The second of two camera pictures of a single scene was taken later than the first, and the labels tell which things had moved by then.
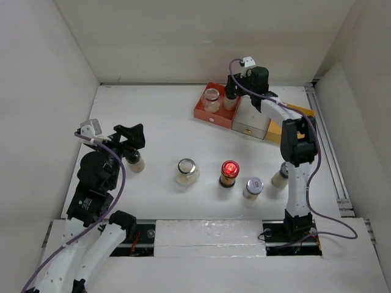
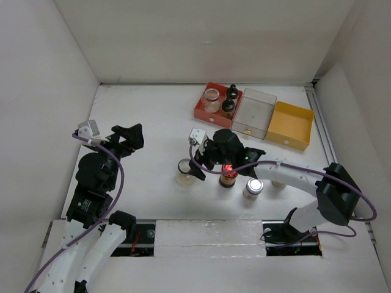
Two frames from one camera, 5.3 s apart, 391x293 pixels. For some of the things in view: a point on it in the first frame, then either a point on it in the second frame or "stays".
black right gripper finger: (230, 88) -> (197, 172)
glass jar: (210, 100) stays
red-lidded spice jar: (230, 170) stays
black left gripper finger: (136, 136) stays
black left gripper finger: (126, 132) stays
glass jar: (187, 173) stays
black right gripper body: (245, 82) -> (213, 155)
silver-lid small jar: (254, 186) stays
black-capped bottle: (134, 161) -> (228, 105)
